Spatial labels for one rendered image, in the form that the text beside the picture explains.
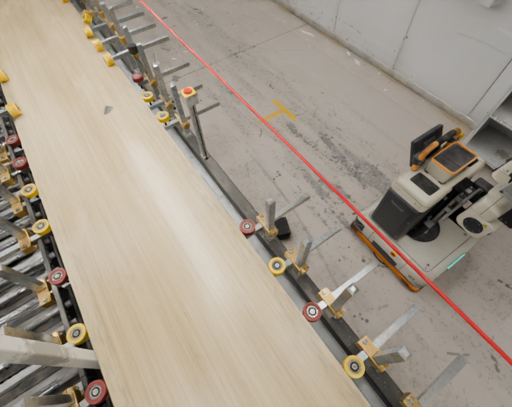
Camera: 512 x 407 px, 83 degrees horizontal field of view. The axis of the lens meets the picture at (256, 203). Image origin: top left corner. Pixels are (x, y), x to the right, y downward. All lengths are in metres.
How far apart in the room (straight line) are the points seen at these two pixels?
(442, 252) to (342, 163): 1.17
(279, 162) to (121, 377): 2.14
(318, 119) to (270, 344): 2.52
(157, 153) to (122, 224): 0.49
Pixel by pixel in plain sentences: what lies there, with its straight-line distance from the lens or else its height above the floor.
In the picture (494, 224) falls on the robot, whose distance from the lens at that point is 1.99.
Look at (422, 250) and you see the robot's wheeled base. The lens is 2.35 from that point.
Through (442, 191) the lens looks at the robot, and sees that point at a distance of 1.95.
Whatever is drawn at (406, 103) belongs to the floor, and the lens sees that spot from 3.78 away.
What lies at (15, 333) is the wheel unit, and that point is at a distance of 1.42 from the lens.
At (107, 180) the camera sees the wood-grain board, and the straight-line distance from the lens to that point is 1.84.
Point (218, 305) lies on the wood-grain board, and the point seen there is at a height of 0.90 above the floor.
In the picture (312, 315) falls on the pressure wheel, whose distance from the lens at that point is 1.34.
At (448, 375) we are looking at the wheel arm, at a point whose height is 0.82.
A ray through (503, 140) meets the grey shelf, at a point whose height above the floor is 0.14.
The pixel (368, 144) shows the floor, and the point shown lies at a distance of 3.18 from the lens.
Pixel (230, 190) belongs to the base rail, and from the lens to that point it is 1.82.
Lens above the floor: 2.20
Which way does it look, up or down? 59 degrees down
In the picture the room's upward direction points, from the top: 3 degrees counter-clockwise
